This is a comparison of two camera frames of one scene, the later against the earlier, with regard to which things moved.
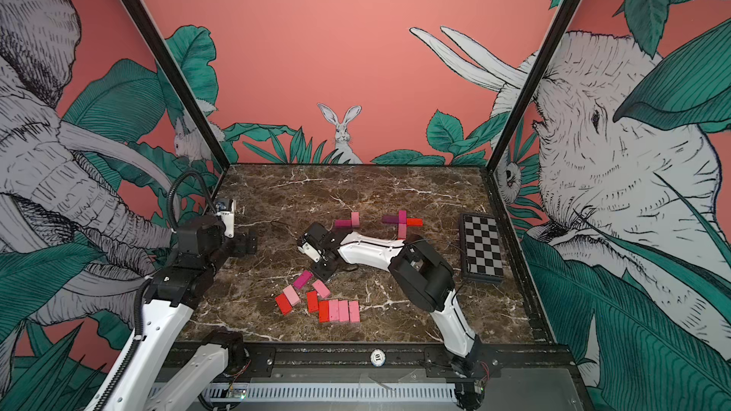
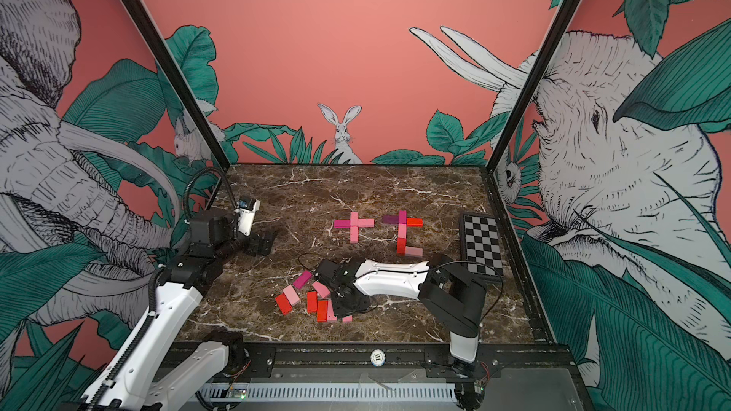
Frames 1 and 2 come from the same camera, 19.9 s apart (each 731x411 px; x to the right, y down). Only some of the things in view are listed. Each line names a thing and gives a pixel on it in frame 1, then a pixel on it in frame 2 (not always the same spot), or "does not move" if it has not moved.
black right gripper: x=325 y=276 → x=339 y=311
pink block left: x=291 y=295 does not move
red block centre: x=312 y=301 does not move
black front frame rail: x=505 y=362 does not move
